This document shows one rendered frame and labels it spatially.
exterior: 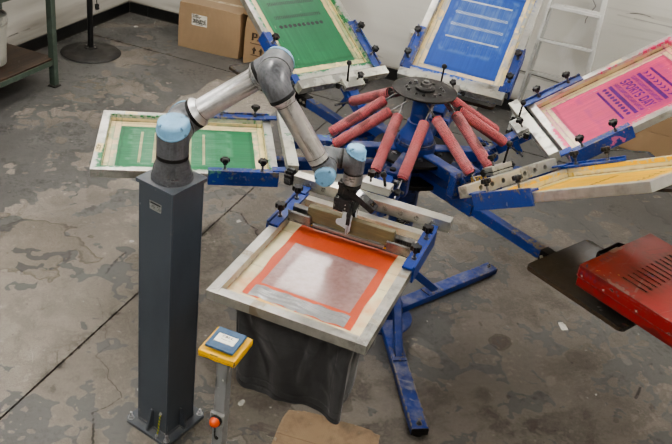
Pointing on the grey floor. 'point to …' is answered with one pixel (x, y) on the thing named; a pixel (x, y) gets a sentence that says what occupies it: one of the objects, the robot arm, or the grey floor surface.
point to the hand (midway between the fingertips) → (350, 229)
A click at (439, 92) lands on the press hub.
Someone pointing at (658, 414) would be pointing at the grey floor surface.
